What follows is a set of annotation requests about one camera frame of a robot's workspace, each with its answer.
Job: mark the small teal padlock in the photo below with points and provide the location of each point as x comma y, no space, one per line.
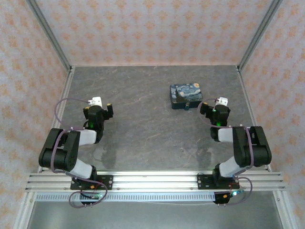
187,107

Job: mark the starry night painted box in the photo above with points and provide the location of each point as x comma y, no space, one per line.
187,91

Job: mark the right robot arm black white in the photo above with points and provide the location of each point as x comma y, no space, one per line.
247,148

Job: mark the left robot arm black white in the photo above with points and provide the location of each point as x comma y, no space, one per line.
71,157

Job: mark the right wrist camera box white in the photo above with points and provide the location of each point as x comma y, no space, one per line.
222,101

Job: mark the aluminium table side rail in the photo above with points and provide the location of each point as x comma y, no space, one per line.
247,100
66,100

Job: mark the aluminium frame post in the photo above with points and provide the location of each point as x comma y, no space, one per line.
259,35
51,35

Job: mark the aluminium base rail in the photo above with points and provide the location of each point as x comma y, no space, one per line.
155,181

